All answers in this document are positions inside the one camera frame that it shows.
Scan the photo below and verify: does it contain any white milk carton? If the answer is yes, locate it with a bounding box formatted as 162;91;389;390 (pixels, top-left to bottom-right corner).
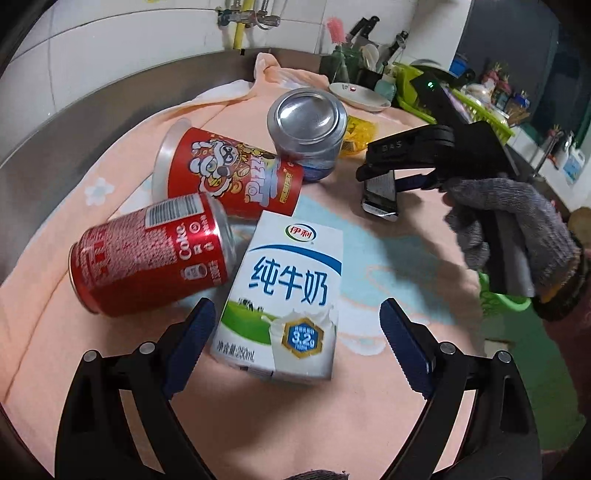
210;211;346;381

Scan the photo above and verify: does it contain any lime green dish rack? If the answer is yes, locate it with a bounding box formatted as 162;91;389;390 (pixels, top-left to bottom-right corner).
392;62;515;144

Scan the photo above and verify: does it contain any green mesh wastebasket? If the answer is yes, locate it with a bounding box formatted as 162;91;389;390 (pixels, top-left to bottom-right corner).
478;272;532;315

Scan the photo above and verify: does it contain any red snack tube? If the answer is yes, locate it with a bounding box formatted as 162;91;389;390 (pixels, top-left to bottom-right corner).
154;117;305;220

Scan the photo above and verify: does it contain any person's right hand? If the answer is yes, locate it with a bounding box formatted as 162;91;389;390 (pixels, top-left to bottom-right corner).
442;178;581;298

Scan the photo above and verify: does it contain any yellow snack wrapper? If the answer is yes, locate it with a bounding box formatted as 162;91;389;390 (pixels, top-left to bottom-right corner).
342;115;378;155

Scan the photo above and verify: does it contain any person's left hand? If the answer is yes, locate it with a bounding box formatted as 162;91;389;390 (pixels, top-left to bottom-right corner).
277;456;347;480

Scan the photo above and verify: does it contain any black foil wrapper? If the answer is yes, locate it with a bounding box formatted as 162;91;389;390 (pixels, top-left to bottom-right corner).
361;173;400;221

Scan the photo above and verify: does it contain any yellow gas hose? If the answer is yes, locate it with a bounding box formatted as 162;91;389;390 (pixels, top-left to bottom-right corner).
233;0;257;51

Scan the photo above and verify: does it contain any white plate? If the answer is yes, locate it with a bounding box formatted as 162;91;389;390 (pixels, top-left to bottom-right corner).
329;82;391;112

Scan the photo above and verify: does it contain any silver drink can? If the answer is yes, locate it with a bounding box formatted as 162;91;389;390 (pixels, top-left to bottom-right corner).
267;88;348;182

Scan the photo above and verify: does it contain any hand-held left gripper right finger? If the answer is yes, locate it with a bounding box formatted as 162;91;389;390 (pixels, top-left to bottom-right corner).
379;298;541;480

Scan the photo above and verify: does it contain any person's right forearm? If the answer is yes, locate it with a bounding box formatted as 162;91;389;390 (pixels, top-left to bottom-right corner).
531;249;591;416

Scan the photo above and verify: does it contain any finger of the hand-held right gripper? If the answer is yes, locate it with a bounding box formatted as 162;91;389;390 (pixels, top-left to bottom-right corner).
367;126;455;167
355;166;444;191

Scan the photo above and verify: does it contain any red cola can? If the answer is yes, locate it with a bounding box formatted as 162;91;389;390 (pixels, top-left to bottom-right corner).
68;193;237;318

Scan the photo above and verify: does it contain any pink bottle brush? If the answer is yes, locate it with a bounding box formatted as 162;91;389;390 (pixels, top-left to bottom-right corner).
325;17;347;51

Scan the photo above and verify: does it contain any green glass jar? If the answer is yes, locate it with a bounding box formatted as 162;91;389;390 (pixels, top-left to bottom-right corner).
330;48;361;86

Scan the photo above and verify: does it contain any peach printed blanket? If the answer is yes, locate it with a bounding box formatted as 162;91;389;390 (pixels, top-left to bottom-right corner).
0;53;481;480

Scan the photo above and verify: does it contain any teal bottle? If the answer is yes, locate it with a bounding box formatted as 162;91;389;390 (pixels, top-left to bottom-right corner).
374;76;398;100

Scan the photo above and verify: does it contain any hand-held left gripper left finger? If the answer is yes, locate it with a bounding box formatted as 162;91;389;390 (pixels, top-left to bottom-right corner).
55;298;217;480

